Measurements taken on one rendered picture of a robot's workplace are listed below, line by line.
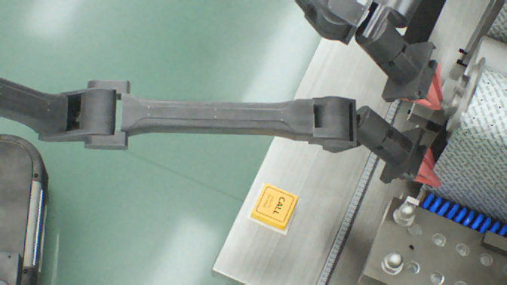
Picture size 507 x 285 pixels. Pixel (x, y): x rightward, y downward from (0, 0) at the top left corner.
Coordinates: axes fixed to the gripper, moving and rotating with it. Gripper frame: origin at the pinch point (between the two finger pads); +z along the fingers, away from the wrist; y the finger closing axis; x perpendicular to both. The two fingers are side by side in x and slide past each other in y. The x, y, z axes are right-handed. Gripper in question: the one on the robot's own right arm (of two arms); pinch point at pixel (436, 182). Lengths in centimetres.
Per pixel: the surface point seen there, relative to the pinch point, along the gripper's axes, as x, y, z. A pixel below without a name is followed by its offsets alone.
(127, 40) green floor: -143, -63, -33
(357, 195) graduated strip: -20.2, 0.4, -1.6
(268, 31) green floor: -122, -88, 2
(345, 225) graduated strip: -20.2, 7.2, -1.6
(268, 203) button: -25.7, 10.3, -15.7
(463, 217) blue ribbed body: 0.5, 2.7, 7.9
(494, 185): 10.3, 0.2, 4.0
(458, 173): 6.5, 0.2, -1.0
